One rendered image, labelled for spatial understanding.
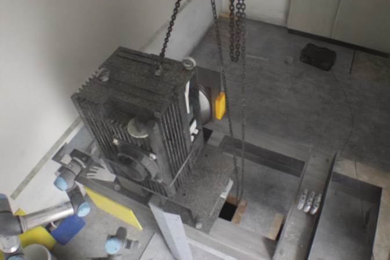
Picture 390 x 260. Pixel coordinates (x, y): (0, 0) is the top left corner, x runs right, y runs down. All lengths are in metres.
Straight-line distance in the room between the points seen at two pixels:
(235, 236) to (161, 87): 1.09
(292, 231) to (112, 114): 1.33
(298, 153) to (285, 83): 1.57
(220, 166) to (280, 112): 1.64
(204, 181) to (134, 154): 0.58
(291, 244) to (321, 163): 0.66
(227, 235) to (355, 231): 1.31
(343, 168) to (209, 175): 1.01
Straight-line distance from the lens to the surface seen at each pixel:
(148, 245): 2.85
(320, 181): 2.37
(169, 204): 2.22
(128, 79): 1.62
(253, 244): 2.12
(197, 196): 1.97
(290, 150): 2.47
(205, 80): 1.72
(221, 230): 2.14
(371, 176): 2.53
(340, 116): 3.70
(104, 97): 1.57
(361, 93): 4.04
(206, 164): 2.08
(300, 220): 2.21
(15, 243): 2.09
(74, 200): 1.80
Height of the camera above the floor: 2.67
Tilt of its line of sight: 48 degrees down
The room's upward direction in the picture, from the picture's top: 6 degrees counter-clockwise
